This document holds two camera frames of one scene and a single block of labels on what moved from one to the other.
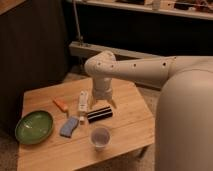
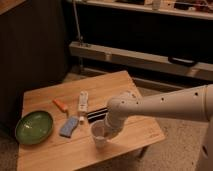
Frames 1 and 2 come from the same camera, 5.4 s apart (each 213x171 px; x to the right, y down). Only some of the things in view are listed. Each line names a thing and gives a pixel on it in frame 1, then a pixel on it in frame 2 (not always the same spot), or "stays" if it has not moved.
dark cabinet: [34, 52] stays
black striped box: [99, 114] stays
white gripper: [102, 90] to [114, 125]
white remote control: [83, 100] stays
